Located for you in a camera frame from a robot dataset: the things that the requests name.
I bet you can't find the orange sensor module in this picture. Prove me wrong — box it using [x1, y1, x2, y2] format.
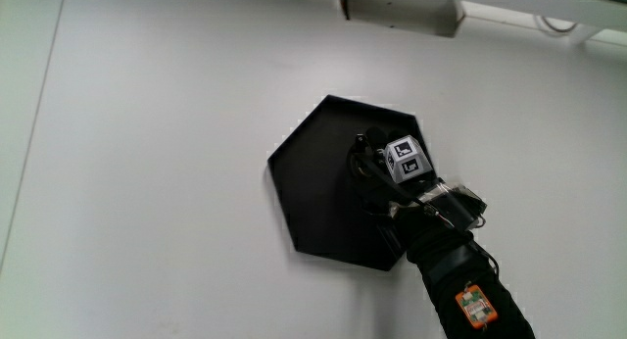
[454, 283, 500, 330]

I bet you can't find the black tape roll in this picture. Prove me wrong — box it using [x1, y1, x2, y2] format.
[347, 151, 379, 184]

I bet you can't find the white frame beam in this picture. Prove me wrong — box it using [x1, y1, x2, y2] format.
[293, 0, 627, 46]

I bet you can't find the grey cable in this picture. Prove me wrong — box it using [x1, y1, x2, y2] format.
[537, 15, 580, 35]

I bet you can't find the white rectangular box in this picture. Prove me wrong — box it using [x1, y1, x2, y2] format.
[337, 0, 466, 39]

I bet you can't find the black hexagonal plate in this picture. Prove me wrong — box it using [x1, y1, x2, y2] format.
[266, 94, 436, 272]

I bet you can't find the person's right forearm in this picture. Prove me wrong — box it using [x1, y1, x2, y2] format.
[394, 205, 538, 339]

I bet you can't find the person's right hand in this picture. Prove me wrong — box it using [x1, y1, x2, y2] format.
[346, 126, 489, 232]

